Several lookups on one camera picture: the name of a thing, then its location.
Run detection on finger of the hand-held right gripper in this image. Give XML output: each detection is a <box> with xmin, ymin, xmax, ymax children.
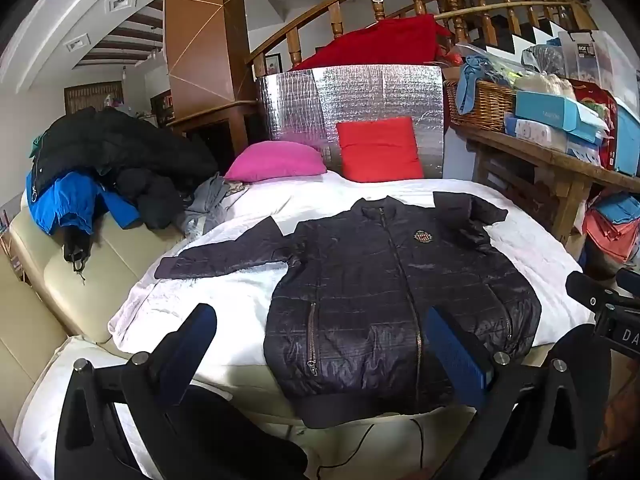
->
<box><xmin>565</xmin><ymin>271</ymin><xmax>617</xmax><ymax>312</ymax></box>

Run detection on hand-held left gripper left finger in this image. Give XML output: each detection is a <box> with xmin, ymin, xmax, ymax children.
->
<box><xmin>54</xmin><ymin>303</ymin><xmax>219</xmax><ymax>480</ymax></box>

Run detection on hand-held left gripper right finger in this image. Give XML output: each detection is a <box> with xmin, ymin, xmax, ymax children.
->
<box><xmin>425</xmin><ymin>306</ymin><xmax>614</xmax><ymax>480</ymax></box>

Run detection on dark quilted zip jacket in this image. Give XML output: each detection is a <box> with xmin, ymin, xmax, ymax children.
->
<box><xmin>154</xmin><ymin>191</ymin><xmax>543</xmax><ymax>430</ymax></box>

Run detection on white fleece blanket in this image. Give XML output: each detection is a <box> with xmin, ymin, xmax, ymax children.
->
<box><xmin>15</xmin><ymin>167</ymin><xmax>596</xmax><ymax>480</ymax></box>

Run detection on pink folded cloths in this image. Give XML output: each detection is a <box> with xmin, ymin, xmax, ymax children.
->
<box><xmin>582</xmin><ymin>192</ymin><xmax>640</xmax><ymax>263</ymax></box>

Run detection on black cloth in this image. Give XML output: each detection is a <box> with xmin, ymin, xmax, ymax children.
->
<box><xmin>165</xmin><ymin>385</ymin><xmax>309</xmax><ymax>480</ymax></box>

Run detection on wooden side table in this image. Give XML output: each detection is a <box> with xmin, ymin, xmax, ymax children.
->
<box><xmin>450</xmin><ymin>122</ymin><xmax>640</xmax><ymax>246</ymax></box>

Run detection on grey garment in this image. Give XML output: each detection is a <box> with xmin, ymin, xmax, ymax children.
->
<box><xmin>175</xmin><ymin>172</ymin><xmax>251</xmax><ymax>241</ymax></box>

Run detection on blue storage box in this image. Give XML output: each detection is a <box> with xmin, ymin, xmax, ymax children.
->
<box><xmin>612</xmin><ymin>100</ymin><xmax>640</xmax><ymax>177</ymax></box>

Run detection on white tissue pack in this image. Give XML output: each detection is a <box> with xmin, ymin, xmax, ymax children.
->
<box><xmin>505</xmin><ymin>115</ymin><xmax>571</xmax><ymax>153</ymax></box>

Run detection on cream leather sofa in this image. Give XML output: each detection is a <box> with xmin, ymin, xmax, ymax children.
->
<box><xmin>0</xmin><ymin>192</ymin><xmax>186</xmax><ymax>441</ymax></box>

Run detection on teal cardboard box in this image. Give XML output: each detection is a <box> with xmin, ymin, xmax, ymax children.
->
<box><xmin>515</xmin><ymin>91</ymin><xmax>608</xmax><ymax>145</ymax></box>

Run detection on red patterned bag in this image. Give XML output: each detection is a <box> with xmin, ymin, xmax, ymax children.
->
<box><xmin>570</xmin><ymin>79</ymin><xmax>621</xmax><ymax>171</ymax></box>

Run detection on pink pillow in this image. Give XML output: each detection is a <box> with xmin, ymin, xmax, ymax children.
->
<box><xmin>223</xmin><ymin>140</ymin><xmax>329</xmax><ymax>183</ymax></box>

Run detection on blue jacket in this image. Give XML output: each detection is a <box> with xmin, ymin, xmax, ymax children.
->
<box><xmin>26</xmin><ymin>171</ymin><xmax>142</xmax><ymax>236</ymax></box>

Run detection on black coat pile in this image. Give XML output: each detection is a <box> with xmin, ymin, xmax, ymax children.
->
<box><xmin>31</xmin><ymin>106</ymin><xmax>219</xmax><ymax>231</ymax></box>

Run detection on wicker basket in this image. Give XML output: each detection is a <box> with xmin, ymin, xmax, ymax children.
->
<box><xmin>444</xmin><ymin>79</ymin><xmax>518</xmax><ymax>133</ymax></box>

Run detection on red pillow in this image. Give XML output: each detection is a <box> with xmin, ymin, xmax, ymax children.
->
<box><xmin>336</xmin><ymin>116</ymin><xmax>426</xmax><ymax>184</ymax></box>

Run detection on clear plastic storage box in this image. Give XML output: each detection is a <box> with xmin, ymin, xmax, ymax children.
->
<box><xmin>557</xmin><ymin>30</ymin><xmax>640</xmax><ymax>106</ymax></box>

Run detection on clear plastic bag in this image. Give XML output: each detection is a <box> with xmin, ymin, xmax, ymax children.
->
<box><xmin>521</xmin><ymin>44</ymin><xmax>568</xmax><ymax>80</ymax></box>

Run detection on light blue cloth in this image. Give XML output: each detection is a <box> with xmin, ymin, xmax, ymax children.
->
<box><xmin>457</xmin><ymin>55</ymin><xmax>501</xmax><ymax>116</ymax></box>

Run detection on silver foil insulation panel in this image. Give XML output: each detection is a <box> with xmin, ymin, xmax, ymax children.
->
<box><xmin>255</xmin><ymin>62</ymin><xmax>446</xmax><ymax>181</ymax></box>

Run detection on wooden column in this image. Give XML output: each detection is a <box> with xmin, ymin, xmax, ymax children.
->
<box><xmin>164</xmin><ymin>0</ymin><xmax>258</xmax><ymax>123</ymax></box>

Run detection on wooden stair railing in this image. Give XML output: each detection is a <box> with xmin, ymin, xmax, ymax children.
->
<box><xmin>245</xmin><ymin>0</ymin><xmax>601</xmax><ymax>78</ymax></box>

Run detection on red cloth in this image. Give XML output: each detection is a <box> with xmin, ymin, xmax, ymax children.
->
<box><xmin>290</xmin><ymin>14</ymin><xmax>451</xmax><ymax>72</ymax></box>

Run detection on black cable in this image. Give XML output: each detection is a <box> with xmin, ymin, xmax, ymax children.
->
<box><xmin>315</xmin><ymin>412</ymin><xmax>426</xmax><ymax>480</ymax></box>

